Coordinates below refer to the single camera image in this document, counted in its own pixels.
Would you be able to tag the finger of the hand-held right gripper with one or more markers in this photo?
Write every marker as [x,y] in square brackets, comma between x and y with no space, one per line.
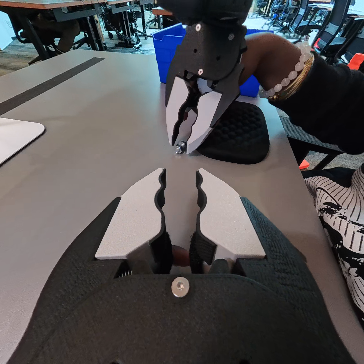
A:
[209,113]
[173,99]

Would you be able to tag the person's left hand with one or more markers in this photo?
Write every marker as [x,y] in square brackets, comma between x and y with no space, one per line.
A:
[180,256]

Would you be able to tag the orange white striped object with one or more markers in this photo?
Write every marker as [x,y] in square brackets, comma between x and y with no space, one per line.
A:
[357,61]

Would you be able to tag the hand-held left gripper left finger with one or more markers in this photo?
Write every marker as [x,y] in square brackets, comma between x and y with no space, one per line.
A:
[130,224]

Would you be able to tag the steel hex nut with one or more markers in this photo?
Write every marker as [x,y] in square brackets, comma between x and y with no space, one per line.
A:
[179,149]

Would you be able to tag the person's right forearm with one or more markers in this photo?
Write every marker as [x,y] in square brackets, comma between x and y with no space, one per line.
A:
[330,108]

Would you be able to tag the grey mesh office chair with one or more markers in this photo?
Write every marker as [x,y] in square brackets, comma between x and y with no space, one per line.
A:
[298,130]

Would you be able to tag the person's printed black shirt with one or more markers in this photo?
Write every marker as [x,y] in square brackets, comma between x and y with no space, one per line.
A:
[341,227]

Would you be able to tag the orange red object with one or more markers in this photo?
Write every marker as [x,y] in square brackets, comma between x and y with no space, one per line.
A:
[304,164]

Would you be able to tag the group of office chairs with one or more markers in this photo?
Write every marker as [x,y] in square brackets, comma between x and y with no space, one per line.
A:
[312,20]

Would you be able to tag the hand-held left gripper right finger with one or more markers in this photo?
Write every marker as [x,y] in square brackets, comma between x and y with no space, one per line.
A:
[230,227]

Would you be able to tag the person's right hand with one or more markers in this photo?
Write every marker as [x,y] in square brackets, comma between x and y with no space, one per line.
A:
[264,57]

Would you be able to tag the wooden desk with black legs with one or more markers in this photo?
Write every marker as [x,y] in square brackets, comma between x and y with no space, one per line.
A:
[71,8]

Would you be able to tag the blue plastic bin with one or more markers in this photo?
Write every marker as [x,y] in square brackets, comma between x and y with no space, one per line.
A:
[165,51]

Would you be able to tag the black wrist rest pad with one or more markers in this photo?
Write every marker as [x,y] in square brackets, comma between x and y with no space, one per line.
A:
[241,136]

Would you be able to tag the white display stand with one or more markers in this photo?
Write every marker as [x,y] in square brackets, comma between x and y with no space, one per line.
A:
[17,133]

